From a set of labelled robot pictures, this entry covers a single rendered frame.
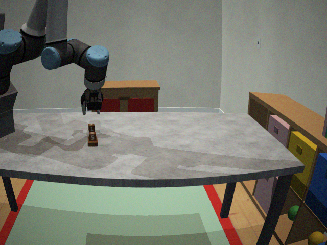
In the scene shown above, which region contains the brown wooden cube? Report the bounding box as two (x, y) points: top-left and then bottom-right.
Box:
(89, 132), (96, 141)
(88, 124), (95, 132)

